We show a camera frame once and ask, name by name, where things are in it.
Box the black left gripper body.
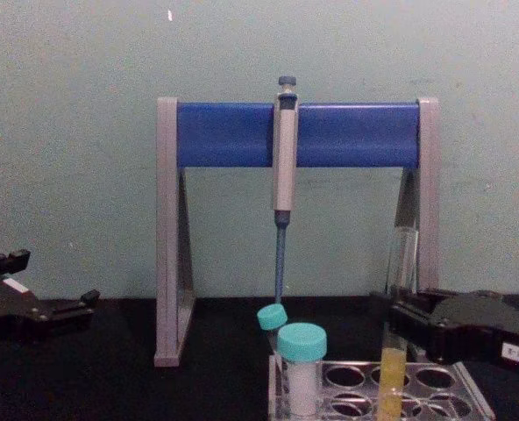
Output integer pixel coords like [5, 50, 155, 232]
[0, 270, 54, 353]

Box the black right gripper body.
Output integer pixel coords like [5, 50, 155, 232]
[429, 292, 519, 368]

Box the glass tube with yellow liquid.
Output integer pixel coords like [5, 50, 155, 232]
[374, 225, 420, 421]

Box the clear plastic tube rack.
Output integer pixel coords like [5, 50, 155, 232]
[267, 352, 498, 421]

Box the black table cloth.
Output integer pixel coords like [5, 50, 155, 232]
[0, 296, 519, 421]

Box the white tube with teal cap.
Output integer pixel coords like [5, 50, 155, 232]
[276, 322, 329, 418]

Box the tilted tube with teal cap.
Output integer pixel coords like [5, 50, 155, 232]
[256, 303, 288, 353]

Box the grey and blue pipette stand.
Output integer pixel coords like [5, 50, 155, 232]
[153, 96, 442, 368]

